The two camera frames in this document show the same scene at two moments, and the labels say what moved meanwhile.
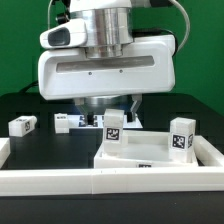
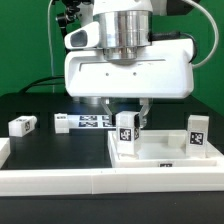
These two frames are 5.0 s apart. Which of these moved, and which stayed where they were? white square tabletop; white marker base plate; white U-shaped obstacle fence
Moved: white square tabletop
Stayed: white U-shaped obstacle fence; white marker base plate
